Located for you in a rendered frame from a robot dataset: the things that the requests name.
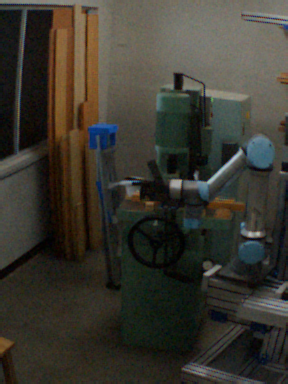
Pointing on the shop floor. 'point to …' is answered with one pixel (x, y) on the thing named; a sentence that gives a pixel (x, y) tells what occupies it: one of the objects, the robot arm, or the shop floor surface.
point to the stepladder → (99, 138)
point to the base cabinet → (161, 299)
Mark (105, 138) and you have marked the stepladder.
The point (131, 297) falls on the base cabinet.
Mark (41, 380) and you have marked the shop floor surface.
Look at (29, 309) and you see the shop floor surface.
